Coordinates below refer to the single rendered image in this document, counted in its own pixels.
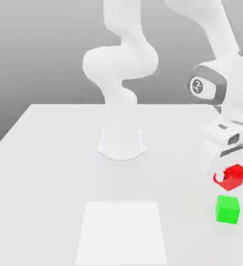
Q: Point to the small red cube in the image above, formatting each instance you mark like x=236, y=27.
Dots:
x=235, y=176

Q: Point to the small green cube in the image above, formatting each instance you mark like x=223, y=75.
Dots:
x=227, y=209

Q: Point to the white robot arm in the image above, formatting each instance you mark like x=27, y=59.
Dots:
x=121, y=62

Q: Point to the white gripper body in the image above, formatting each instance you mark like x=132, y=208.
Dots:
x=210, y=158

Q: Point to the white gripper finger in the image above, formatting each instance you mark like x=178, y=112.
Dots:
x=220, y=174

